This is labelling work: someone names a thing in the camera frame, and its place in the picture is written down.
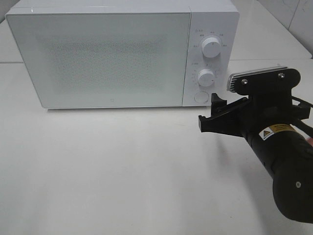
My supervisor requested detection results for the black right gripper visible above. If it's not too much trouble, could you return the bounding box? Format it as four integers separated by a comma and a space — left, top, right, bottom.
198, 93, 305, 137

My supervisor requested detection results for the round white door button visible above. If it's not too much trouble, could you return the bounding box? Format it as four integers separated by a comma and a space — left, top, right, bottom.
194, 92, 210, 104

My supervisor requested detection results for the white microwave door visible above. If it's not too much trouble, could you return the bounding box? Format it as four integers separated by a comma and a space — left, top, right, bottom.
7, 13, 190, 109

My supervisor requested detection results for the pink round plate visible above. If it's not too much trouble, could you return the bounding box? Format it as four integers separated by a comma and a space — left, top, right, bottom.
307, 138, 313, 146

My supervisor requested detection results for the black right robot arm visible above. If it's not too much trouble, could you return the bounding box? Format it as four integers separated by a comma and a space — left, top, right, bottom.
199, 92, 313, 223

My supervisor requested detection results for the lower white timer knob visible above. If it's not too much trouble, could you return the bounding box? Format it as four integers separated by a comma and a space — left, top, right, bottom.
198, 69, 215, 87

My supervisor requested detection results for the upper white power knob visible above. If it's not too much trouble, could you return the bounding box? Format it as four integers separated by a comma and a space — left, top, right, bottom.
201, 36, 222, 58

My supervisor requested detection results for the white microwave oven body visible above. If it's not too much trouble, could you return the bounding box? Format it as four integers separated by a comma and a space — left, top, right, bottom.
5, 0, 240, 107

